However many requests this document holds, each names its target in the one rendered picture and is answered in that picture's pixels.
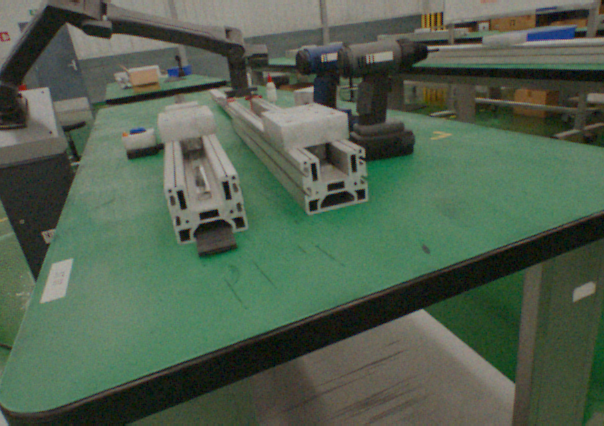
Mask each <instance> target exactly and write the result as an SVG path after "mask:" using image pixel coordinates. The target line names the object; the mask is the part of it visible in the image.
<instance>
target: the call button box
mask: <svg viewBox="0 0 604 426"><path fill-rule="evenodd" d="M128 135H129V137H125V138H122V140H123V144H124V147H125V151H126V152H127V153H126V154H127V157H128V159H132V158H137V157H148V156H152V155H157V154H158V151H159V150H164V146H163V144H162V143H160V144H157V142H156V137H155V134H154V130H153V129H152V128H151V129H146V130H145V131H142V132H138V133H130V132H129V133H128Z"/></svg>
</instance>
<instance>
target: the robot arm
mask: <svg viewBox="0 0 604 426"><path fill-rule="evenodd" d="M103 15H105V16H106V20H103ZM66 23H67V24H69V25H71V26H73V27H75V28H77V29H79V30H81V31H82V32H83V33H84V34H85V35H87V36H90V37H96V38H102V39H107V40H111V38H112V35H115V34H120V35H129V36H135V37H141V38H146V39H151V40H156V41H161V42H167V43H172V44H177V45H183V46H188V47H194V48H199V49H203V50H206V51H209V52H211V53H214V54H219V55H222V57H226V58H227V61H228V67H229V70H230V71H229V73H230V79H231V85H232V88H229V89H224V93H225V94H226V99H227V101H228V103H230V102H234V101H236V100H235V98H234V97H235V96H236V98H241V97H248V98H249V105H250V110H251V111H253V109H252V103H251V99H252V98H257V97H258V93H256V92H252V93H251V91H258V86H255V85H250V86H249V83H248V76H247V70H246V63H245V58H247V65H248V67H250V70H256V69H265V68H269V61H268V54H267V49H266V46H265V45H250V44H244V43H243V37H242V33H241V31H240V30H239V29H238V28H236V27H231V26H226V25H224V27H220V26H206V25H200V24H195V23H190V22H185V21H180V20H176V19H171V18H166V17H161V16H157V15H152V14H148V13H143V12H139V11H134V10H130V9H126V8H122V7H119V6H117V5H115V4H113V3H112V1H111V0H42V2H41V4H40V7H39V8H38V10H37V12H36V13H35V15H34V16H33V18H32V19H31V21H30V22H29V24H28V25H27V26H26V28H25V29H24V31H23V32H22V34H21V35H20V37H19V38H18V40H17V41H16V43H15V44H14V46H13V47H12V49H11V50H10V52H9V53H8V55H7V56H6V57H5V58H2V59H1V61H0V130H11V129H23V128H27V127H28V99H27V97H26V96H25V95H22V92H19V91H18V87H20V86H23V80H24V77H25V75H26V74H27V72H28V71H29V70H30V68H31V67H32V66H33V64H34V63H35V62H36V61H37V60H38V58H39V57H40V56H41V54H42V53H43V52H44V50H45V49H46V48H47V46H48V45H49V44H50V42H51V41H52V38H53V37H54V36H55V34H56V33H57V32H58V30H59V29H60V28H61V27H62V26H63V25H65V24H66ZM230 94H232V95H230Z"/></svg>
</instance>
